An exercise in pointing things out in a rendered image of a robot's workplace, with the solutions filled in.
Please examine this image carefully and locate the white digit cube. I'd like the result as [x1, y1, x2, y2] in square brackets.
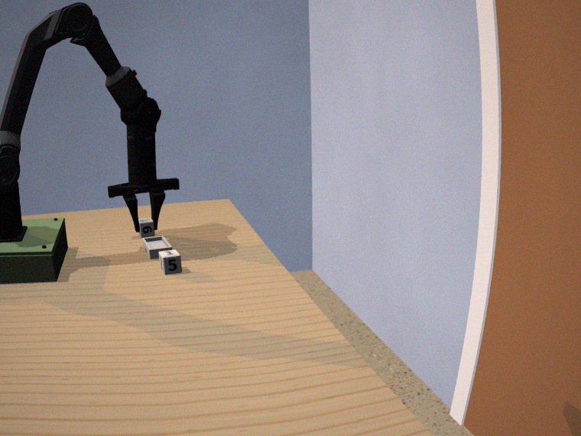
[159, 250, 182, 275]
[138, 218, 155, 238]

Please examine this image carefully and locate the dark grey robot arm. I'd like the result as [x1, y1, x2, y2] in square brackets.
[0, 2, 161, 242]

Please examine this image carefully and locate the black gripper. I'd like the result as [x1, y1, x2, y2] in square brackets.
[108, 158, 180, 233]

